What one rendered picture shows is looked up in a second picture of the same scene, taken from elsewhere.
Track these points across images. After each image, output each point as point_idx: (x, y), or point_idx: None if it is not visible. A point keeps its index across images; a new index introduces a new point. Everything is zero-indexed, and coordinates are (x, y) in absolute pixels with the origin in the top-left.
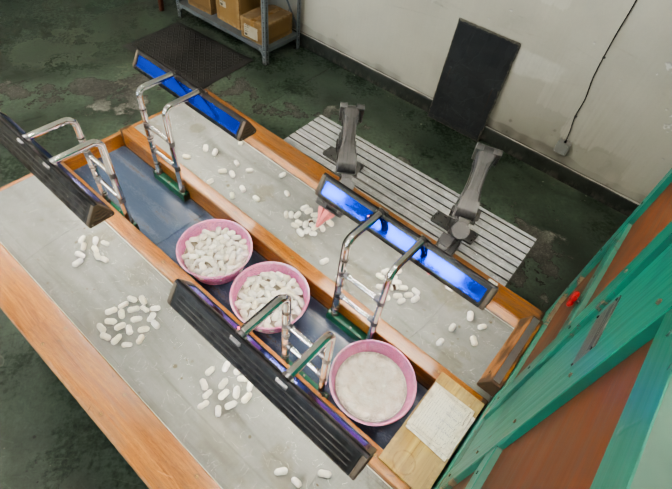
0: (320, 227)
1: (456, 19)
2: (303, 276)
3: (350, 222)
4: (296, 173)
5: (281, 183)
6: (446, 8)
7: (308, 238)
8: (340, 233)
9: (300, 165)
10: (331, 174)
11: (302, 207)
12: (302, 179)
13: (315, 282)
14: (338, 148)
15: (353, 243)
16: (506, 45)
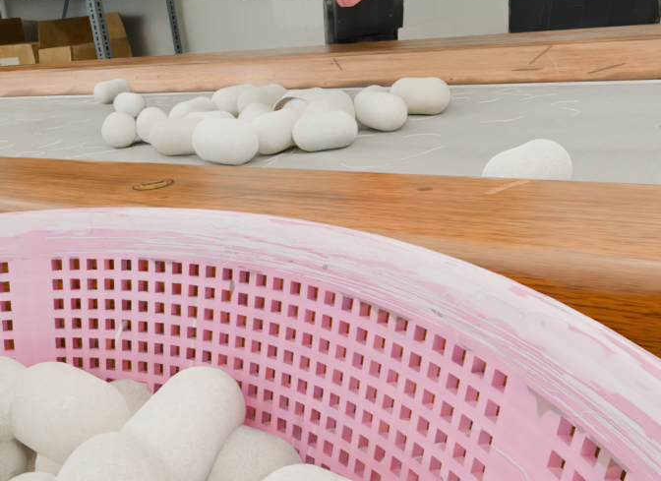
0: (367, 102)
1: None
2: (352, 230)
3: (541, 92)
4: (179, 81)
5: (105, 109)
6: None
7: (299, 161)
8: (519, 115)
9: (193, 59)
10: (340, 44)
11: (220, 90)
12: (210, 86)
13: (617, 255)
14: (339, 20)
15: (658, 116)
16: None
